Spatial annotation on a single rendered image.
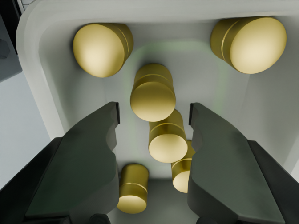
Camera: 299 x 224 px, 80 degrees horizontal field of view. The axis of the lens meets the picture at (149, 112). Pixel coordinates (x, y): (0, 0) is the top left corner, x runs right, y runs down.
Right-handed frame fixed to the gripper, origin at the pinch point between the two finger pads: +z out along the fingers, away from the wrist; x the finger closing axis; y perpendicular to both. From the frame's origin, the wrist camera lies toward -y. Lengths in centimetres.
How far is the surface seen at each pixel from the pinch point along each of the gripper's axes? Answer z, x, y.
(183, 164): 1.5, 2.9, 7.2
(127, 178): 2.8, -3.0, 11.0
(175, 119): 3.0, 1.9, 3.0
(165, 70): 4.0, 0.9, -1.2
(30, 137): 7.1, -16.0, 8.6
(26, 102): 7.1, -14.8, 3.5
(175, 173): 1.0, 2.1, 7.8
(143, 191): 1.6, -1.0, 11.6
